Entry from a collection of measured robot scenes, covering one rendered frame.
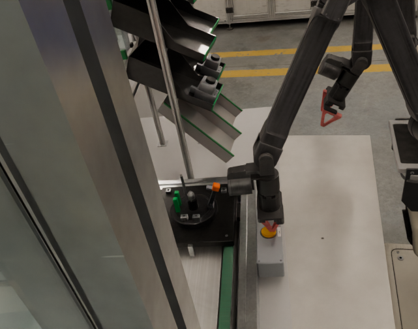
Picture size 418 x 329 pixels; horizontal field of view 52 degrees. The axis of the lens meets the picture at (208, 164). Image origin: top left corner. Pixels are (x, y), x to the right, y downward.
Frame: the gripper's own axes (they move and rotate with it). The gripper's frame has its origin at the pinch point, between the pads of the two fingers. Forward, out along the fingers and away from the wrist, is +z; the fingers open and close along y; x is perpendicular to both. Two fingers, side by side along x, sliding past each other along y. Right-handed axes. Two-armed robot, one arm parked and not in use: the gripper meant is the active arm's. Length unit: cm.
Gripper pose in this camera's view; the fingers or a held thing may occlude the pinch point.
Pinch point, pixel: (272, 228)
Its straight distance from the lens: 118.7
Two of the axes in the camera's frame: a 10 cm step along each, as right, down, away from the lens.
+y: -0.8, 6.2, -7.8
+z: 1.5, 7.8, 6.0
